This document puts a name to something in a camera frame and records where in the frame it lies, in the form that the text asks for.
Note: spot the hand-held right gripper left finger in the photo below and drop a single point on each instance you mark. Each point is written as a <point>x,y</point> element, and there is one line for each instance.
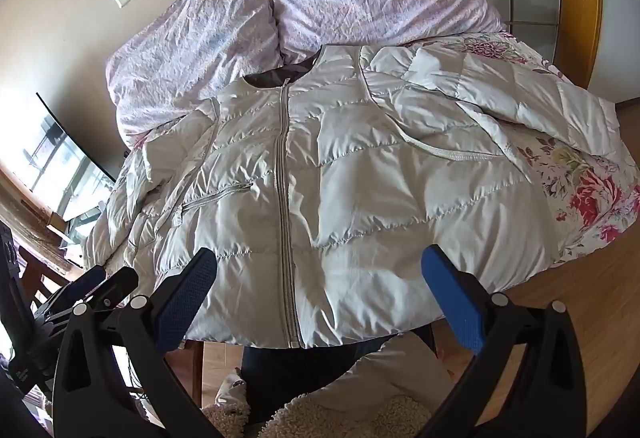
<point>185,303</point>

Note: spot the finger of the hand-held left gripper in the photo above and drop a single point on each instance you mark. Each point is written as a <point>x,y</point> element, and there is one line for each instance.
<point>120,283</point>
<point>87,281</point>

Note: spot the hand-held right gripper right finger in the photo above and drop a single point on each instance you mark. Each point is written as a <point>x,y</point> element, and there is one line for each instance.
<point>450,293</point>

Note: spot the white puffer jacket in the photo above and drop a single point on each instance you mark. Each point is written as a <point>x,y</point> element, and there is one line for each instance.
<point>350,168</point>

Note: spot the wooden desk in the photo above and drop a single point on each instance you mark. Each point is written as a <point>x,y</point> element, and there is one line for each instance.
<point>35,243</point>

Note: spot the person's dark pants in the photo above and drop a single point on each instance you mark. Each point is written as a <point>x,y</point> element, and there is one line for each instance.
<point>285,363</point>

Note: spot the window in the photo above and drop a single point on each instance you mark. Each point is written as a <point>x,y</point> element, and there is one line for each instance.
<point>70,158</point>

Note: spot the floral bed sheet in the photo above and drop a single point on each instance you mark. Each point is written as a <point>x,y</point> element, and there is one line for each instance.
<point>575,178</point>

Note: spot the wooden bed frame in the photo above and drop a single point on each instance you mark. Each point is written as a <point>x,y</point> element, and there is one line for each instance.
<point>192,368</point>

